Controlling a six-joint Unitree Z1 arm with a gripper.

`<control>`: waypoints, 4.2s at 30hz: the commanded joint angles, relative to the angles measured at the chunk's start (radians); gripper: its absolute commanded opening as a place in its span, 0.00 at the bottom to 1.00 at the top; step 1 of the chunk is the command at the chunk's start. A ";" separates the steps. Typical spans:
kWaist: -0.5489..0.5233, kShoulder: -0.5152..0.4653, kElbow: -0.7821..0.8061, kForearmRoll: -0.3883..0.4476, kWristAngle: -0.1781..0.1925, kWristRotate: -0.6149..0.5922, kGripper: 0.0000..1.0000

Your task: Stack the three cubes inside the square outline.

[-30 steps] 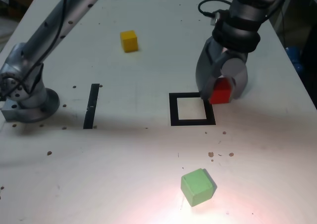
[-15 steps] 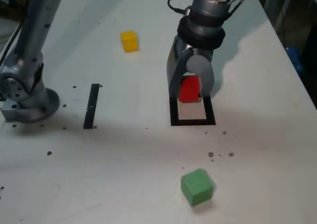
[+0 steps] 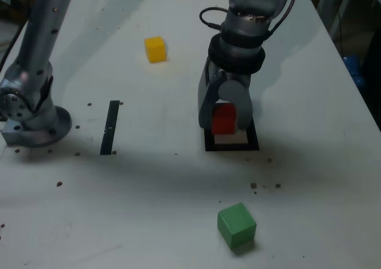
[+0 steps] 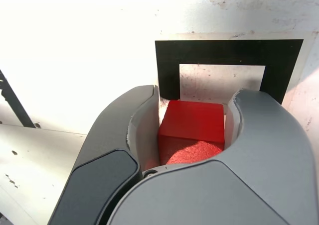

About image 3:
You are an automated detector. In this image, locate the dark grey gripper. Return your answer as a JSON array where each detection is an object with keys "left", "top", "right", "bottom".
[{"left": 198, "top": 57, "right": 254, "bottom": 133}]

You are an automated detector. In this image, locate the red cube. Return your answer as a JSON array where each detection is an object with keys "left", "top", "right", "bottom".
[{"left": 211, "top": 104, "right": 238, "bottom": 135}]

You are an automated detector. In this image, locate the yellow cube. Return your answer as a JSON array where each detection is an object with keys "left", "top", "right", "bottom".
[{"left": 144, "top": 36, "right": 167, "bottom": 64}]

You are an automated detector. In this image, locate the green cube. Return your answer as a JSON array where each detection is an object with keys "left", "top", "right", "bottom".
[{"left": 217, "top": 202, "right": 257, "bottom": 249}]

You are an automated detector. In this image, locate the black tape square outline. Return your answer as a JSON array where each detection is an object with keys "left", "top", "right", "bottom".
[{"left": 204, "top": 117, "right": 260, "bottom": 152}]

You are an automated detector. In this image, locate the black tape strip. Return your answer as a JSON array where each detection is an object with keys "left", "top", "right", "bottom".
[{"left": 99, "top": 100, "right": 120, "bottom": 156}]

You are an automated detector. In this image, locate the blue object beside table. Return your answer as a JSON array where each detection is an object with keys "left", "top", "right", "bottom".
[{"left": 342, "top": 54, "right": 366, "bottom": 88}]

